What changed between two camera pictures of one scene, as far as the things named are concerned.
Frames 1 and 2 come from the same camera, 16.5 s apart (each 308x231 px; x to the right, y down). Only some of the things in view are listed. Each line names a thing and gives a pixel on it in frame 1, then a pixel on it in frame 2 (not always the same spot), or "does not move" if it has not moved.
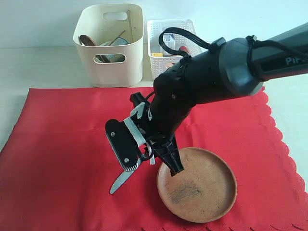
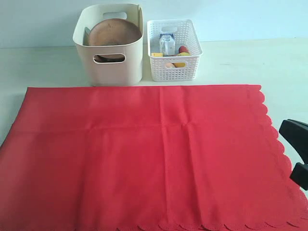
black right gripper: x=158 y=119 -> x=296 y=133
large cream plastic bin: x=110 y=39 does not move
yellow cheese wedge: x=157 y=55 does not move
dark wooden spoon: x=86 y=41 -> x=109 y=58
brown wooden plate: x=204 y=191 -> x=112 y=32
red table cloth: x=57 y=169 does not move
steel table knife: x=121 y=180 -> x=86 y=32
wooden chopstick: x=129 y=18 -> x=139 y=19
